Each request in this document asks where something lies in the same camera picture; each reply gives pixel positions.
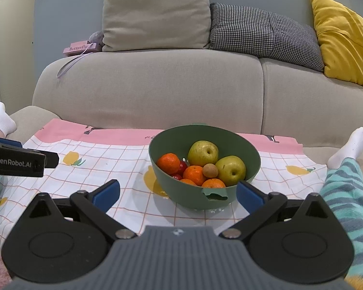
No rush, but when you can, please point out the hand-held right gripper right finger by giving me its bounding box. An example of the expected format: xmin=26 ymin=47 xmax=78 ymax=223
xmin=219 ymin=181 xmax=339 ymax=240

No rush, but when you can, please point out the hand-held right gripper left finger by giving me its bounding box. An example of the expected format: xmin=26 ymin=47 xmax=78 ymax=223
xmin=18 ymin=179 xmax=137 ymax=240

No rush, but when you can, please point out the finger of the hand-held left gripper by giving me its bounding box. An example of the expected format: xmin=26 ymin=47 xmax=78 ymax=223
xmin=23 ymin=148 xmax=60 ymax=170
xmin=0 ymin=137 xmax=23 ymax=149

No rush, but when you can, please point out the yellow-green pear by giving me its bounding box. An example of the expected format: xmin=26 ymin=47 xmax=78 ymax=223
xmin=215 ymin=155 xmax=247 ymax=183
xmin=188 ymin=140 xmax=219 ymax=167

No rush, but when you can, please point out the small brown round fruit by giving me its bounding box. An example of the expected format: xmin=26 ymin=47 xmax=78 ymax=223
xmin=203 ymin=163 xmax=219 ymax=179

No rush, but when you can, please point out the green colander bowl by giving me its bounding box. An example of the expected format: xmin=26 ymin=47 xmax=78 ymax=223
xmin=148 ymin=124 xmax=261 ymax=211

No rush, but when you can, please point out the person's left white sock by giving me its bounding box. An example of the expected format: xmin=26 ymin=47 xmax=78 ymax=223
xmin=0 ymin=101 xmax=18 ymax=137

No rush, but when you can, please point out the person's white sock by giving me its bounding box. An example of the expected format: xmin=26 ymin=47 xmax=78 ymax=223
xmin=0 ymin=101 xmax=18 ymax=137
xmin=327 ymin=127 xmax=363 ymax=170

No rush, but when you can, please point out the pink and white checked blanket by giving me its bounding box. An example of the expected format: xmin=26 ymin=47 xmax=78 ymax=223
xmin=0 ymin=118 xmax=329 ymax=248

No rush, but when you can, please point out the lilac ribbon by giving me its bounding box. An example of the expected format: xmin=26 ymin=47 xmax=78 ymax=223
xmin=57 ymin=51 xmax=93 ymax=79

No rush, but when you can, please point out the person's right leg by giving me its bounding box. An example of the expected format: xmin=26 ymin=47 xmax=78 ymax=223
xmin=319 ymin=157 xmax=363 ymax=278

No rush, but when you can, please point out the cream upholstered panel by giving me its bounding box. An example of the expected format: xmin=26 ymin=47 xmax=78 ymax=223
xmin=0 ymin=0 xmax=38 ymax=107

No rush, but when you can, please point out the person's right white sock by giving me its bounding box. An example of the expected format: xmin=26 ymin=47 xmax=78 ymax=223
xmin=327 ymin=127 xmax=363 ymax=170

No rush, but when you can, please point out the pink gift box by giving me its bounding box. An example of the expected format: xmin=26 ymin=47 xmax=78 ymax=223
xmin=62 ymin=40 xmax=99 ymax=58

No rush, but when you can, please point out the beige sofa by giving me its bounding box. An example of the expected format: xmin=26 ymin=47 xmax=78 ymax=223
xmin=6 ymin=48 xmax=363 ymax=170

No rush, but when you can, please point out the grey plush toy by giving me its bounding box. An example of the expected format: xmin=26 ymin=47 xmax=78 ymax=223
xmin=89 ymin=31 xmax=105 ymax=52

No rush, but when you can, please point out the yellow cloth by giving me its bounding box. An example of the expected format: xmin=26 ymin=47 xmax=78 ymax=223
xmin=346 ymin=275 xmax=363 ymax=290

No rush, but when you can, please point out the houndstooth cushion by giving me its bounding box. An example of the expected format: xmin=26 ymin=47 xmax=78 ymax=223
xmin=209 ymin=2 xmax=325 ymax=73

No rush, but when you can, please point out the yellow cushion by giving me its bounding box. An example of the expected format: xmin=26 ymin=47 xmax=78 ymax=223
xmin=309 ymin=0 xmax=363 ymax=88

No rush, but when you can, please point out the beige cushion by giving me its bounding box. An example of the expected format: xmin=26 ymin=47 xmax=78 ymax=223
xmin=102 ymin=0 xmax=212 ymax=53

